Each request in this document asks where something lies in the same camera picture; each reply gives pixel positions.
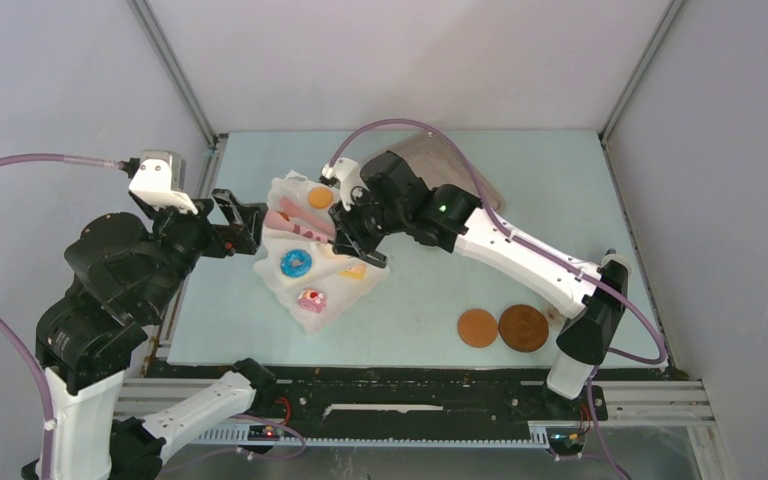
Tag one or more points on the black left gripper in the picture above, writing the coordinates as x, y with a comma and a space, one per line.
242, 233

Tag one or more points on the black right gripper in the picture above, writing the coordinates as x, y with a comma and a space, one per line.
347, 235

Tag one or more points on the pink-tipped metal tongs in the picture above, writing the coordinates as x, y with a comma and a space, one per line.
303, 223

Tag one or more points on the blue frosted donut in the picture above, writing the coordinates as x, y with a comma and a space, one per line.
296, 263

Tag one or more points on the orange cookie front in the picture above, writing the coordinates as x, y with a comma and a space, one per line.
320, 198

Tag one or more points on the yellow cake slice with cherry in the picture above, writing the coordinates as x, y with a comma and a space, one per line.
356, 272

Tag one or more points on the pink swiss roll cake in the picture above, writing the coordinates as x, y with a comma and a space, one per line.
312, 300

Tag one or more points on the light brown coaster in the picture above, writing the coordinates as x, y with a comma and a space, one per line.
477, 328

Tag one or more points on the dark brown wooden saucer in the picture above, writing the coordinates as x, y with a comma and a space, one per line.
523, 328

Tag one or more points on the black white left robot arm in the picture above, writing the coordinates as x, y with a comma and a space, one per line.
127, 268

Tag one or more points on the white spare arm link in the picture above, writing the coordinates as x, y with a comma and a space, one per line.
140, 447

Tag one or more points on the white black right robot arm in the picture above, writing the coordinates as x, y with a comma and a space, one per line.
582, 291

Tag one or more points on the white three-tier dessert stand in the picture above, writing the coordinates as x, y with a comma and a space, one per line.
342, 293

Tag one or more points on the green interior floral mug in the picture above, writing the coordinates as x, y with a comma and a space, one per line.
554, 317

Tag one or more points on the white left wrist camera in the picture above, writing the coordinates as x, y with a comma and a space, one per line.
159, 179

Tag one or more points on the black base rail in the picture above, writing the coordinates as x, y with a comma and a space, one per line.
422, 404

